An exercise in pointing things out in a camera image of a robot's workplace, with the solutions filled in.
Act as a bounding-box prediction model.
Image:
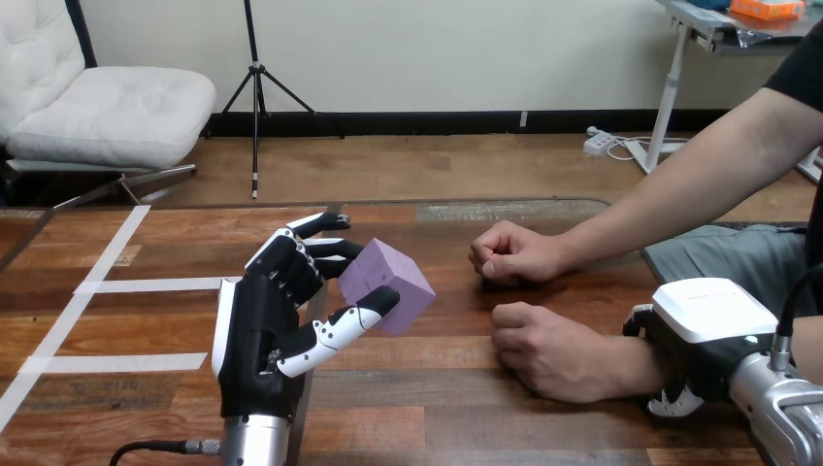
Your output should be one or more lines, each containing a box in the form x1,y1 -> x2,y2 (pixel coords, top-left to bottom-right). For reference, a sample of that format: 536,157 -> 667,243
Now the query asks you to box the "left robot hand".
211,212 -> 402,420

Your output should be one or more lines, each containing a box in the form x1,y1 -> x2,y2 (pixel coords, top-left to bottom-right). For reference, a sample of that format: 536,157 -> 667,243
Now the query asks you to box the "purple block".
338,238 -> 437,337

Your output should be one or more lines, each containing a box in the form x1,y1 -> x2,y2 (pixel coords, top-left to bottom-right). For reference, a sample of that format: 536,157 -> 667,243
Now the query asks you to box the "foil sheet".
718,6 -> 823,49

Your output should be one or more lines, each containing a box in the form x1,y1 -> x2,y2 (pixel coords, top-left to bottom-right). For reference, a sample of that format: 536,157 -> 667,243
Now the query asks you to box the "black tripod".
205,0 -> 346,200

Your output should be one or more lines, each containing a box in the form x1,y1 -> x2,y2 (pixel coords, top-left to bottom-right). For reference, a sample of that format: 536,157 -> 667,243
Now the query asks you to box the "person's body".
643,20 -> 823,321

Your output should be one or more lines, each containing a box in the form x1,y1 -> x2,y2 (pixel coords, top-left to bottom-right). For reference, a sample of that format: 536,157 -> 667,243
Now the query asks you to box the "black cable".
108,439 -> 224,466
770,262 -> 823,373

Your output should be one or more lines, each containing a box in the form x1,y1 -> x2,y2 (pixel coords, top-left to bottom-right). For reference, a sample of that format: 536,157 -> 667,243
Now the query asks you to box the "person's hand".
491,302 -> 624,405
468,220 -> 571,286

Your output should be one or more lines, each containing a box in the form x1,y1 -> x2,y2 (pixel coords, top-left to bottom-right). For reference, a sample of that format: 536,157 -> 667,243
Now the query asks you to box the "white desk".
624,0 -> 823,183

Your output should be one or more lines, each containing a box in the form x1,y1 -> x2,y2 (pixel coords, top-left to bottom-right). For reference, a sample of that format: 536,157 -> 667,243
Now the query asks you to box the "tangle of cables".
604,133 -> 690,163

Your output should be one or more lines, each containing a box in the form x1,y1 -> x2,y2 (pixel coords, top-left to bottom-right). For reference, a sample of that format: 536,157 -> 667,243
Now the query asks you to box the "orange box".
729,0 -> 807,20

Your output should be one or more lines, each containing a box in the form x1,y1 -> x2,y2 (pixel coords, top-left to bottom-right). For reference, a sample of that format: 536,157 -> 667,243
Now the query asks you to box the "white power strip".
582,125 -> 614,157

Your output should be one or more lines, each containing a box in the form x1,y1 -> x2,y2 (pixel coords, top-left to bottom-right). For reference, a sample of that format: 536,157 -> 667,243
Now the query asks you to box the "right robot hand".
622,278 -> 779,419

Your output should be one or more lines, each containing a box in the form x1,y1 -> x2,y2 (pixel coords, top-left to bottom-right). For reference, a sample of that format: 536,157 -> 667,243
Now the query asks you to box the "white cushioned chair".
0,0 -> 218,210

